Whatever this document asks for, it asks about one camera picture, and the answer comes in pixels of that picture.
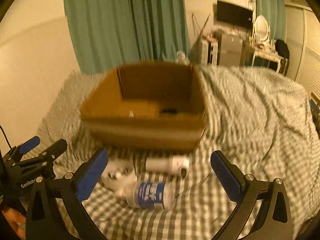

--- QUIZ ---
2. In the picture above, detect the white plush toy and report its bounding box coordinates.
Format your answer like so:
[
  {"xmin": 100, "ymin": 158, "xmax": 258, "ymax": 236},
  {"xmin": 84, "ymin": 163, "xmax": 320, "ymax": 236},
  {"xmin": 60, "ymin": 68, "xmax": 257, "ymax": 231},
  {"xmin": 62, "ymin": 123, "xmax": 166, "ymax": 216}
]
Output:
[{"xmin": 101, "ymin": 159, "xmax": 137, "ymax": 198}]

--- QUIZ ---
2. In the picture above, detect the white handheld device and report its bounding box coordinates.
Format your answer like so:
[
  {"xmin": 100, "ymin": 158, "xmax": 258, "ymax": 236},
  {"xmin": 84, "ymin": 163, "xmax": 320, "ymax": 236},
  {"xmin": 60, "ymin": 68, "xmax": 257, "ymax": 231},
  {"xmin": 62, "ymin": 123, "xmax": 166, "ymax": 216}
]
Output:
[{"xmin": 145, "ymin": 155, "xmax": 190, "ymax": 178}]

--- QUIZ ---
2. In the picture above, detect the blue label plastic bottle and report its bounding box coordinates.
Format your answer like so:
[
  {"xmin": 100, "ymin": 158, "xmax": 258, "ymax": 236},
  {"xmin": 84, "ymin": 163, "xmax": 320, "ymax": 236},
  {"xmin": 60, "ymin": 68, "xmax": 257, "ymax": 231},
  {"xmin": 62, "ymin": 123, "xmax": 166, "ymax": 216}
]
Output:
[{"xmin": 124, "ymin": 181, "xmax": 175, "ymax": 210}]

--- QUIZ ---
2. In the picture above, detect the person left hand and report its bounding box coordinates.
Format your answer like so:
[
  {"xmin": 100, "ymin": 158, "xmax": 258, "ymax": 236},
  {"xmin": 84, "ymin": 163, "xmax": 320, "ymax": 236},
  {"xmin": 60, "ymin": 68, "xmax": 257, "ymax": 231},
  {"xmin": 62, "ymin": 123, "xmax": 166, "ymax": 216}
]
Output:
[{"xmin": 2, "ymin": 207, "xmax": 26, "ymax": 239}]

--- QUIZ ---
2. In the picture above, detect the green checkered bed sheet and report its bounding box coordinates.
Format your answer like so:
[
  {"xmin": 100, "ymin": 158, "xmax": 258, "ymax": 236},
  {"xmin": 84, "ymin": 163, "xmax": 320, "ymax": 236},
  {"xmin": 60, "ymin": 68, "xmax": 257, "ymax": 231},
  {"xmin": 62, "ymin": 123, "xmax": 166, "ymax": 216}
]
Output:
[{"xmin": 23, "ymin": 64, "xmax": 316, "ymax": 240}]

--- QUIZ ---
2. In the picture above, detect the brown cardboard box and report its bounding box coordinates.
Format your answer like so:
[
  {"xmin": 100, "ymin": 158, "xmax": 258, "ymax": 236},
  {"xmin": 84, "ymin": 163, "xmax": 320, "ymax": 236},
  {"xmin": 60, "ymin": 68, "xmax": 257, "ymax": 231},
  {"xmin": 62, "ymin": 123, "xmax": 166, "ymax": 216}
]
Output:
[{"xmin": 80, "ymin": 61, "xmax": 207, "ymax": 151}]

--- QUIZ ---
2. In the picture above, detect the black round object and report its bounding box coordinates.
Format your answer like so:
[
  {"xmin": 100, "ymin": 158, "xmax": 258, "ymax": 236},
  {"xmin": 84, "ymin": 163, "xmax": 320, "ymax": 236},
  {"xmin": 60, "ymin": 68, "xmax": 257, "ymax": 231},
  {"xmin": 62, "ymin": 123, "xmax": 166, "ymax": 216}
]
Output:
[{"xmin": 160, "ymin": 108, "xmax": 178, "ymax": 114}]

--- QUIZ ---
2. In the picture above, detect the white suitcase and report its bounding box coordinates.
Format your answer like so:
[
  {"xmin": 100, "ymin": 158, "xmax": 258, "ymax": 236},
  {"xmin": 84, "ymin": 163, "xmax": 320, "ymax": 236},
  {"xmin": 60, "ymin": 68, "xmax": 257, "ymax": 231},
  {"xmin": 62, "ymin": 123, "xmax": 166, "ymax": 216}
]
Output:
[{"xmin": 190, "ymin": 38, "xmax": 218, "ymax": 67}]

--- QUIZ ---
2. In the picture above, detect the large clear water jug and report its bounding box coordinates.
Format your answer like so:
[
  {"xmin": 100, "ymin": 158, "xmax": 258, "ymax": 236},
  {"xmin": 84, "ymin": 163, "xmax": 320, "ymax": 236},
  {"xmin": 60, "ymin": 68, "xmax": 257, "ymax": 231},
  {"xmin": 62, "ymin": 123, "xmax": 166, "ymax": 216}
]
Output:
[{"xmin": 176, "ymin": 51, "xmax": 190, "ymax": 65}]

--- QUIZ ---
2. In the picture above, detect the white dressing table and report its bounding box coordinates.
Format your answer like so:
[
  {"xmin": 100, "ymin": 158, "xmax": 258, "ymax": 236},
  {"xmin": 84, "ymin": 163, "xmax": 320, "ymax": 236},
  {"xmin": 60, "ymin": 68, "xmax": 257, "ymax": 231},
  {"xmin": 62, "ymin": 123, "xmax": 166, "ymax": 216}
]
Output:
[{"xmin": 241, "ymin": 44, "xmax": 284, "ymax": 73}]

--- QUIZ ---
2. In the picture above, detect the silver mini fridge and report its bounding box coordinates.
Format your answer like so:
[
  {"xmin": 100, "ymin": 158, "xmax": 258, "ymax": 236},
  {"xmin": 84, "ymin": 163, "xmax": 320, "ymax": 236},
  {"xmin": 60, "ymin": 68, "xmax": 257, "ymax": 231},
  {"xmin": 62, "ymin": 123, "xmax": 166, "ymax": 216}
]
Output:
[{"xmin": 215, "ymin": 32, "xmax": 242, "ymax": 67}]

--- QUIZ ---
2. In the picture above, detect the black bag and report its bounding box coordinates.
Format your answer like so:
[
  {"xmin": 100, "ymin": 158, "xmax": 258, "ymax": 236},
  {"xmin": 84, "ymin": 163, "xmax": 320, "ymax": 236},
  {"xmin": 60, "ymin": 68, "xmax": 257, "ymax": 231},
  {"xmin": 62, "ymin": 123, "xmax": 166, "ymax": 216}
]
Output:
[{"xmin": 274, "ymin": 39, "xmax": 290, "ymax": 60}]

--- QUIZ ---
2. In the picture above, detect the white oval mirror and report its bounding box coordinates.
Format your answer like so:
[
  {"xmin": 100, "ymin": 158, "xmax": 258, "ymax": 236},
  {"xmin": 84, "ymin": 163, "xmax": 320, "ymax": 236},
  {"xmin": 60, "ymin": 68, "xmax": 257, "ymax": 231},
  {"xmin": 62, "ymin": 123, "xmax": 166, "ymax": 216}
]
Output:
[{"xmin": 253, "ymin": 15, "xmax": 270, "ymax": 43}]

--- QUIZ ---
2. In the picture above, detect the green curtain left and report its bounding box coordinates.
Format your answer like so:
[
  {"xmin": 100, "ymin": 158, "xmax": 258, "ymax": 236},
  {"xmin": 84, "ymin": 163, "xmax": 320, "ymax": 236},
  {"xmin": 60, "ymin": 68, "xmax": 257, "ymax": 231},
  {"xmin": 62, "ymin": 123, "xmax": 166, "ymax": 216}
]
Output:
[{"xmin": 63, "ymin": 0, "xmax": 190, "ymax": 74}]

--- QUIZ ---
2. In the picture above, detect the green curtain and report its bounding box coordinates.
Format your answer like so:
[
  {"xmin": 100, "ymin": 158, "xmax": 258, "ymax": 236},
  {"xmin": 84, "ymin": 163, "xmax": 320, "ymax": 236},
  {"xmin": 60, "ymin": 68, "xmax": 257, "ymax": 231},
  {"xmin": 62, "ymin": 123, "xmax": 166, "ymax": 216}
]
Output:
[
  {"xmin": 63, "ymin": 0, "xmax": 190, "ymax": 74},
  {"xmin": 255, "ymin": 0, "xmax": 286, "ymax": 40}
]

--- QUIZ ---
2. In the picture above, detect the white sliding wardrobe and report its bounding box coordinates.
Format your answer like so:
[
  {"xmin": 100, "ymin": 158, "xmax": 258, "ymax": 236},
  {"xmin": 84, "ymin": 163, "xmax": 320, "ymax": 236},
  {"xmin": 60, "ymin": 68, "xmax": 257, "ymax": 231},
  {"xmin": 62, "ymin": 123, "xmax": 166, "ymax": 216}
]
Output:
[{"xmin": 285, "ymin": 5, "xmax": 319, "ymax": 97}]

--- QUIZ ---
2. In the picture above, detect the green curtain right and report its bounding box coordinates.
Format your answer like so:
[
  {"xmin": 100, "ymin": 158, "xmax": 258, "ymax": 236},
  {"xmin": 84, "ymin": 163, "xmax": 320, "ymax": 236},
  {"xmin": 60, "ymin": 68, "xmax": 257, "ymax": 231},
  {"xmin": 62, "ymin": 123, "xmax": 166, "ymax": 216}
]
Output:
[{"xmin": 255, "ymin": 0, "xmax": 286, "ymax": 40}]

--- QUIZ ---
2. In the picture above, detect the black cable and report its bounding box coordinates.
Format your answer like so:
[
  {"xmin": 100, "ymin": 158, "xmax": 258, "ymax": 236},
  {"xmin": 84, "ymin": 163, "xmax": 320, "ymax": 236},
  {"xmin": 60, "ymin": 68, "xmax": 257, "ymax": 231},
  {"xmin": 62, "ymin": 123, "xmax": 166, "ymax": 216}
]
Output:
[{"xmin": 0, "ymin": 125, "xmax": 13, "ymax": 151}]

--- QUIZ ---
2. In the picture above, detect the black wall television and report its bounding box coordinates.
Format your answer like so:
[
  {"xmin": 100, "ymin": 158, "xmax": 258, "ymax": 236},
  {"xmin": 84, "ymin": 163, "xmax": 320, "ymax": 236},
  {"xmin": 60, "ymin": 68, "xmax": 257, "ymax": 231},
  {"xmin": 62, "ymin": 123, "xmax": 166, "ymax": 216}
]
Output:
[{"xmin": 216, "ymin": 0, "xmax": 253, "ymax": 29}]

